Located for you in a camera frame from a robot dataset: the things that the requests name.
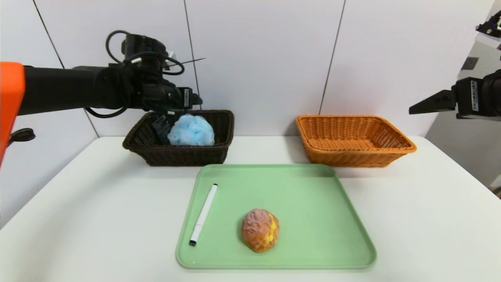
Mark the dark wall fixture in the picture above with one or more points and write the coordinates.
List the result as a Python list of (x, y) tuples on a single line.
[(469, 64)]

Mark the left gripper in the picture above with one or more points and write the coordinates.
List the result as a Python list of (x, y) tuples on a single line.
[(187, 98)]

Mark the green plastic tray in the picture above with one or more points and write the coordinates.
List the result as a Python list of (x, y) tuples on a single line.
[(313, 235)]

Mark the cream puff bread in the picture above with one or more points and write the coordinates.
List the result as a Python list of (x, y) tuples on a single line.
[(259, 230)]

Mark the left wrist camera silver box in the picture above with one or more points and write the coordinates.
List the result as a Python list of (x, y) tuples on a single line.
[(172, 58)]

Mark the blue mesh bath sponge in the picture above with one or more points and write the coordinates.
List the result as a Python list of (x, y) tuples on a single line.
[(191, 131)]

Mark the black cosmetic tube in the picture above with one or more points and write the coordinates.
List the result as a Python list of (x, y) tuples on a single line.
[(159, 131)]

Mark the orange wicker basket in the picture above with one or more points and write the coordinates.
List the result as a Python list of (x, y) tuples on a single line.
[(352, 158)]

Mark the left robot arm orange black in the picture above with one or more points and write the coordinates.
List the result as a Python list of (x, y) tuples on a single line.
[(58, 88)]

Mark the thin black zip tie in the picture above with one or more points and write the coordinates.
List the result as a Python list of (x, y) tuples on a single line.
[(195, 60)]

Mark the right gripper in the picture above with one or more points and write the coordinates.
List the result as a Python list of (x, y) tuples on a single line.
[(471, 96)]

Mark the white marker pen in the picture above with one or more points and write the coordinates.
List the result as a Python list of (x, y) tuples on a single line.
[(203, 214)]

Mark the dark brown wicker basket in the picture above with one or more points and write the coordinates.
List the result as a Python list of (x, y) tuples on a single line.
[(188, 156)]

